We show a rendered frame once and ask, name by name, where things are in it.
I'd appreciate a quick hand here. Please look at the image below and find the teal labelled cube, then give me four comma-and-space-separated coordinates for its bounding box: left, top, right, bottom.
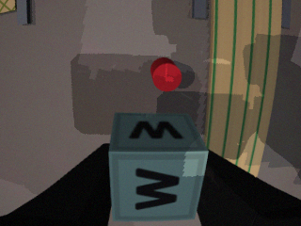
108, 113, 208, 222

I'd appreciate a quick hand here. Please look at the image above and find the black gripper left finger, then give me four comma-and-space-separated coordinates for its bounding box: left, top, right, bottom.
0, 143, 112, 226

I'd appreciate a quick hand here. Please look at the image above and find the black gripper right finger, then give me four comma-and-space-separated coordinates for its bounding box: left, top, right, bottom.
197, 150, 301, 226

